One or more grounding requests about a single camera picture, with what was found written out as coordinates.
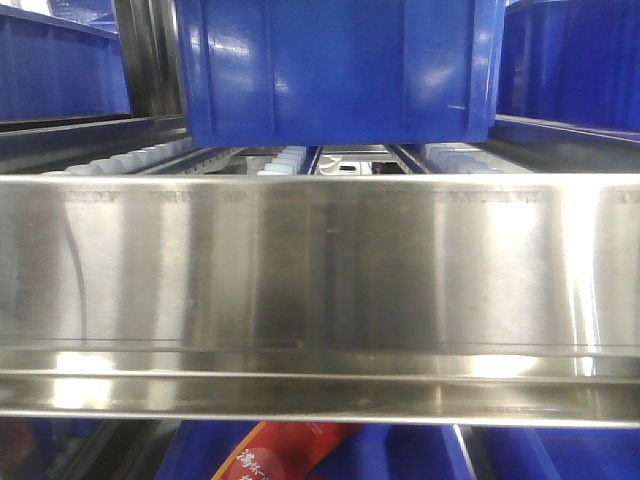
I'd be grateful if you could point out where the dark blue bin centre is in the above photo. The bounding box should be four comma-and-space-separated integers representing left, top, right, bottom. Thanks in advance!
175, 1, 505, 147

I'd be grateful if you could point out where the dark blue bin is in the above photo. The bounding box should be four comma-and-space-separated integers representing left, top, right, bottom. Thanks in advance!
497, 1, 639, 133
175, 1, 505, 147
1, 5, 130, 122

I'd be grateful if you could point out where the blue bin lower shelf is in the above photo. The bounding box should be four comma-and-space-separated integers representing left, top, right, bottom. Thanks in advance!
154, 419, 640, 480

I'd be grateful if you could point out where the dark blue bin right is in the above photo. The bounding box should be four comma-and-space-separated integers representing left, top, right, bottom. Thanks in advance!
497, 1, 639, 133

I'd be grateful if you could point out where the dark blue bin left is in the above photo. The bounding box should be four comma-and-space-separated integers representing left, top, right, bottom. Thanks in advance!
1, 5, 130, 122

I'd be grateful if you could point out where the white roller track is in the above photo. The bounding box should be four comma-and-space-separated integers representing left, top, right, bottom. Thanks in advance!
45, 137, 192, 176

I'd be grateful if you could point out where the red printed package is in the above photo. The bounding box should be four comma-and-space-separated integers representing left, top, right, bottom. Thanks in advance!
212, 421, 362, 479

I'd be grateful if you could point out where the steel shelf front rail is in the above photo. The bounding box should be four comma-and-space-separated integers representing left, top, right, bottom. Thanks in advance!
1, 174, 639, 427

